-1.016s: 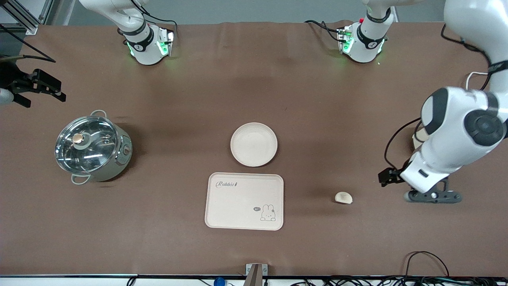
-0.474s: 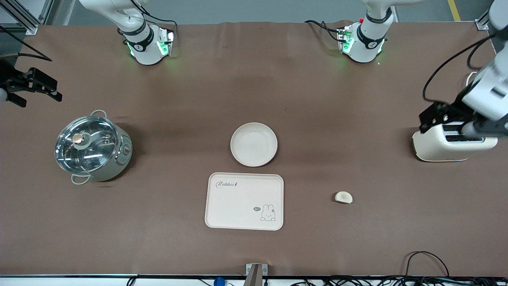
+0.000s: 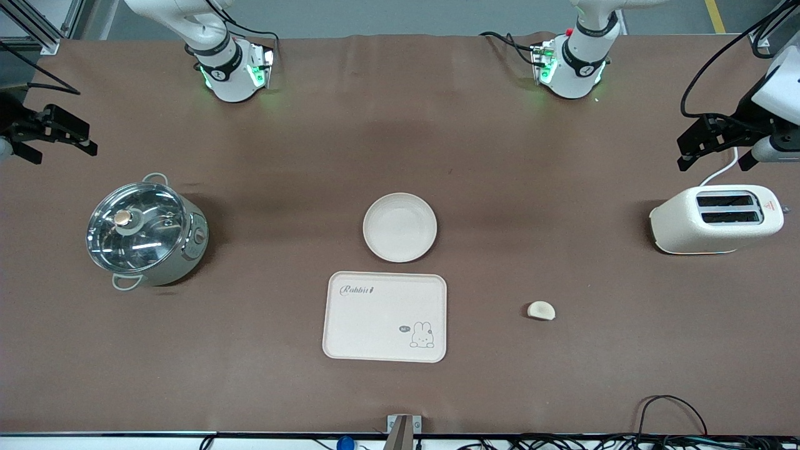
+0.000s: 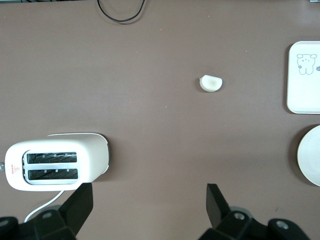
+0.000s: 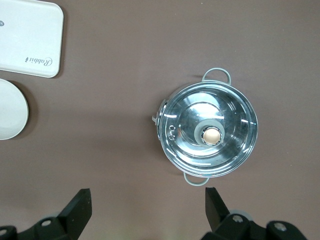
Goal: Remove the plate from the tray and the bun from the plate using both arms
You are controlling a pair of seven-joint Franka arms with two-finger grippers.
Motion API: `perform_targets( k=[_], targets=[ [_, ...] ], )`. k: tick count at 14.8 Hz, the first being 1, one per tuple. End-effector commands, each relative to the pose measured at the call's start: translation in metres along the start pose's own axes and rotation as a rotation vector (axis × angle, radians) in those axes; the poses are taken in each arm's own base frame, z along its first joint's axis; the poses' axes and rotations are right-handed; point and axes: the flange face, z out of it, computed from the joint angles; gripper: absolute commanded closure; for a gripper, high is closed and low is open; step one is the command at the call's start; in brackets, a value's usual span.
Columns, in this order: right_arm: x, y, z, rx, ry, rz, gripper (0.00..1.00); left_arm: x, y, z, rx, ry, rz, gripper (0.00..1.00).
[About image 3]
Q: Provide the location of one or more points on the cream two-slot toaster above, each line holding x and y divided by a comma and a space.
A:
694, 228

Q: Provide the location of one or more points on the cream round plate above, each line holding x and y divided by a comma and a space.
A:
400, 228

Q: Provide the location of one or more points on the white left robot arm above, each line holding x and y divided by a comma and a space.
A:
578, 62

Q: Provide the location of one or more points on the small white steamed bun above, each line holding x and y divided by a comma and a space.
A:
540, 310

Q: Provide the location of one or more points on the cream rabbit print tray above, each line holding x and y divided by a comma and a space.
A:
375, 325

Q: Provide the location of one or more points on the brown table cover mat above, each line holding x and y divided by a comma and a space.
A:
281, 156

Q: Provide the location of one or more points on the glass pot lid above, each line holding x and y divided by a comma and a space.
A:
137, 228

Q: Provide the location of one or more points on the blue round cap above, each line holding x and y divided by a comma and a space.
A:
345, 444

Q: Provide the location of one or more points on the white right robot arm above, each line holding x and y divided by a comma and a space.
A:
225, 69

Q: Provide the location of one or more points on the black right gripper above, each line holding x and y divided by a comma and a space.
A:
14, 119

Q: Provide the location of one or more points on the aluminium frame profile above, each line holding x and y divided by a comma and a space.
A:
44, 40
772, 19

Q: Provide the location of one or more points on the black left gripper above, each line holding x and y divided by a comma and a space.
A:
741, 120

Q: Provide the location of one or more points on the steel electric cooking pot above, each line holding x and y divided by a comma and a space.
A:
184, 256

